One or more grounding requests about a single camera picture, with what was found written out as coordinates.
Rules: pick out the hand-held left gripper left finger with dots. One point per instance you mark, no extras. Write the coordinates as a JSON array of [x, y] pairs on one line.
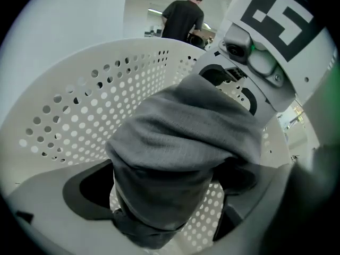
[[47, 195]]

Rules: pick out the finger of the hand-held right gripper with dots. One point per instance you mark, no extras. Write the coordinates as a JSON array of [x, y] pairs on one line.
[[264, 108], [208, 60]]

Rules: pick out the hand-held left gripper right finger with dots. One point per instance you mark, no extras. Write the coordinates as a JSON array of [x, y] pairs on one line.
[[271, 185]]

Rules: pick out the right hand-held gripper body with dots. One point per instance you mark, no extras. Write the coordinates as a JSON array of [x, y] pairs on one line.
[[279, 23]]

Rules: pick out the grey clothes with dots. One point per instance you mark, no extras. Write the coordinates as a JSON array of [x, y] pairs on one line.
[[172, 131]]

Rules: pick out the white laundry basket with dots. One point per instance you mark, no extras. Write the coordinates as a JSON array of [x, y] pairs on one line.
[[66, 70]]

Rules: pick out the grey gripper camera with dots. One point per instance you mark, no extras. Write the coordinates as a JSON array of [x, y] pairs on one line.
[[236, 46]]

